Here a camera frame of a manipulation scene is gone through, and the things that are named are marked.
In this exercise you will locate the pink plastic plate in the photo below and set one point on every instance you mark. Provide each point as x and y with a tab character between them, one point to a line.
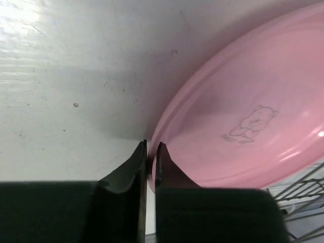
253	114

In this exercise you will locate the black wire dish rack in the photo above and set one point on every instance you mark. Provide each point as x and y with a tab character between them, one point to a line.
300	198

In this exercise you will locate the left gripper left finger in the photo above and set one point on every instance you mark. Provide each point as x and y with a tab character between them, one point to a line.
112	209

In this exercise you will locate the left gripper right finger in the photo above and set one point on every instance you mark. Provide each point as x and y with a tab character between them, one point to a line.
186	212

